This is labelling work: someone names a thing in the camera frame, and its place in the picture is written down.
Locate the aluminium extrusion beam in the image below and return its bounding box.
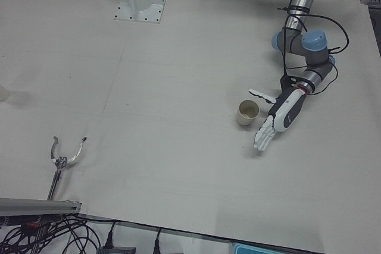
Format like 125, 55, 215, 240
0, 197, 83, 216

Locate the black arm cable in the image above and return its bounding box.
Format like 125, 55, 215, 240
276, 5, 350, 96

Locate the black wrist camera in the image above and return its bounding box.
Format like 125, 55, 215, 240
279, 76, 298, 94

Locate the dark power supply box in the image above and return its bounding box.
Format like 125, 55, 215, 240
96, 246, 136, 254

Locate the light blue plastic bin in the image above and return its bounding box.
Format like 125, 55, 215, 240
230, 242, 325, 254

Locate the smooth beige paper cup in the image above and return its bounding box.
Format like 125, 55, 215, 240
236, 99, 261, 127

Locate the metal claw grabber tool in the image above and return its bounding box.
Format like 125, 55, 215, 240
46, 136, 89, 201

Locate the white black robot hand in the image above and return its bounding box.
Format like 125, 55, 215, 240
248, 87, 307, 151

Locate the black power plug cable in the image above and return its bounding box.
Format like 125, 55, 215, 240
153, 227, 163, 254
105, 220, 118, 249

